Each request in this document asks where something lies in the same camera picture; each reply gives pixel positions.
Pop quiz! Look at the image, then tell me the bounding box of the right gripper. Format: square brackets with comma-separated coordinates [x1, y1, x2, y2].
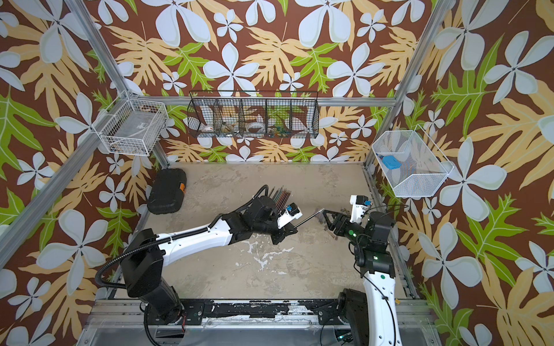
[325, 210, 372, 250]

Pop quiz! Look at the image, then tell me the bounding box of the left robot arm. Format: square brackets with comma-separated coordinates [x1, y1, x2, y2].
[95, 195, 302, 324]

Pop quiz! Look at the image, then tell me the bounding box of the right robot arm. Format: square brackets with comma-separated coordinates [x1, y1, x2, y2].
[323, 210, 403, 345]

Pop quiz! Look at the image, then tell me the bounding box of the blue object in basket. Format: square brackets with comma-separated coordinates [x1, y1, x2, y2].
[381, 155, 402, 170]

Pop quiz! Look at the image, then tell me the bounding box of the black plastic tool case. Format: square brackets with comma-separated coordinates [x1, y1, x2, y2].
[147, 168, 187, 215]

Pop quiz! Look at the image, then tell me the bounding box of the white mesh corner basket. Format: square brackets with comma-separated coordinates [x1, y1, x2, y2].
[372, 127, 454, 199]

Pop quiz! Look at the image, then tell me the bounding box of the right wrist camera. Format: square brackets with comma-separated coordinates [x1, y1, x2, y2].
[350, 195, 372, 223]

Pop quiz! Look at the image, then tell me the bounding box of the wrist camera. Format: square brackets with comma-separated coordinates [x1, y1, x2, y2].
[350, 195, 372, 223]
[277, 203, 302, 229]

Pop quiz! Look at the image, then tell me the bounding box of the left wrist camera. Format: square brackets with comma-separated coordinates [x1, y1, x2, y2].
[277, 203, 302, 229]

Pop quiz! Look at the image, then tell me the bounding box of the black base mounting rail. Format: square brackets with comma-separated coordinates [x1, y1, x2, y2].
[144, 299, 382, 326]

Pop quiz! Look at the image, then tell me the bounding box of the black wire basket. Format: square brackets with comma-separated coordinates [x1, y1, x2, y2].
[185, 90, 320, 138]

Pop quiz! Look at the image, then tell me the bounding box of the white wire basket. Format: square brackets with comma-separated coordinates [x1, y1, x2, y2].
[97, 98, 168, 157]

